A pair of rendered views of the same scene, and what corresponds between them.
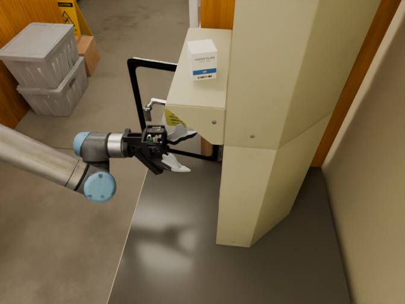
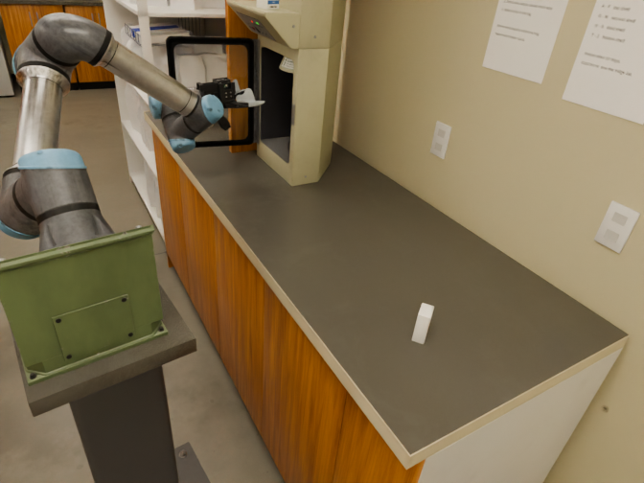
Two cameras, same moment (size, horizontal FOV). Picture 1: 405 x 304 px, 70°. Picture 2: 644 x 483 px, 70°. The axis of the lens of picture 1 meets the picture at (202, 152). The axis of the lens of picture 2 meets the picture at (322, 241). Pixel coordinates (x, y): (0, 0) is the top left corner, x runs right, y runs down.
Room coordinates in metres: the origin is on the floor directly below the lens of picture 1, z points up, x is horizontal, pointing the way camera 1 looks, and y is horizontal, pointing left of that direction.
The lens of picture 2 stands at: (-0.85, 0.82, 1.67)
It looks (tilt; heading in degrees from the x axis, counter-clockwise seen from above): 32 degrees down; 321
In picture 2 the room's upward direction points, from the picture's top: 6 degrees clockwise
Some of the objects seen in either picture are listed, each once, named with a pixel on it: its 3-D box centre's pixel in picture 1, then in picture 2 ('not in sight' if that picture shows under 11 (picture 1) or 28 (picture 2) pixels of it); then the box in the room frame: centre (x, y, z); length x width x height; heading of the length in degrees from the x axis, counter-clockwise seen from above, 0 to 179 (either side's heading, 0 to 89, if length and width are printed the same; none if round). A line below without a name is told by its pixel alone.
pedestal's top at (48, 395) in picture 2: not in sight; (100, 327); (0.03, 0.72, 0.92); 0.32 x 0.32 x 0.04; 0
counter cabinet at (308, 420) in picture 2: not in sight; (301, 289); (0.39, -0.11, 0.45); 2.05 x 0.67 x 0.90; 174
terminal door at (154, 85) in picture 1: (177, 115); (213, 95); (0.77, 0.09, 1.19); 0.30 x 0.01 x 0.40; 74
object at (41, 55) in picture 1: (44, 55); not in sight; (2.40, 1.42, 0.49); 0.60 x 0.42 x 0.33; 174
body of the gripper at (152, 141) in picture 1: (146, 143); (217, 95); (0.58, 0.16, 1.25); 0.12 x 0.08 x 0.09; 84
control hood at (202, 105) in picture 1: (204, 79); (261, 23); (0.58, 0.00, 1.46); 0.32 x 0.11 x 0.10; 174
